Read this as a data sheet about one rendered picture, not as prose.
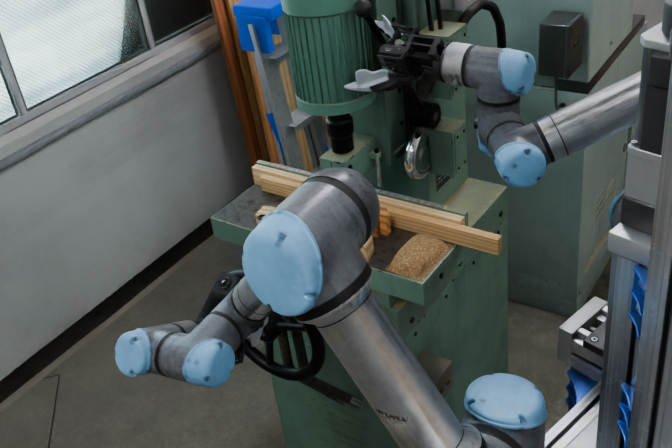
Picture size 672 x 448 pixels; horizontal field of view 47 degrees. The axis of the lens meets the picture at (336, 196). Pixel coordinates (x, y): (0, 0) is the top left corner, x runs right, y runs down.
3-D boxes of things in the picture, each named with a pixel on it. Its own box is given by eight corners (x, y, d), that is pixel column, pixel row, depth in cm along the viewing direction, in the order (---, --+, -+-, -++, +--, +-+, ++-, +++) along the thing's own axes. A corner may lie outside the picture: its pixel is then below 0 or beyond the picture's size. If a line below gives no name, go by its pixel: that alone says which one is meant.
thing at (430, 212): (254, 183, 204) (250, 167, 201) (259, 180, 205) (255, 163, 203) (461, 239, 172) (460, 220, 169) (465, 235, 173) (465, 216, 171)
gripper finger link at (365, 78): (334, 72, 146) (379, 53, 144) (347, 89, 151) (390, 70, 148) (336, 85, 145) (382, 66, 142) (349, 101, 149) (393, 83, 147)
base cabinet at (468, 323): (289, 474, 234) (248, 288, 197) (389, 354, 273) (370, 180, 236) (420, 541, 210) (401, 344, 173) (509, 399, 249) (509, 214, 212)
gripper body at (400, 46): (388, 22, 144) (447, 28, 137) (405, 48, 151) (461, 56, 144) (372, 56, 142) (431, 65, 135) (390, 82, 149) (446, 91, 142)
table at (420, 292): (187, 257, 189) (181, 237, 186) (265, 196, 209) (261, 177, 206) (402, 334, 157) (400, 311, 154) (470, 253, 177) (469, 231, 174)
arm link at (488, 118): (485, 171, 137) (484, 114, 131) (473, 141, 147) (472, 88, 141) (530, 165, 137) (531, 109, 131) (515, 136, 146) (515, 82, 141)
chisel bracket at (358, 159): (322, 189, 181) (318, 157, 176) (355, 161, 190) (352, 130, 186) (349, 196, 177) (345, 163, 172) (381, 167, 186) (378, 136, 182)
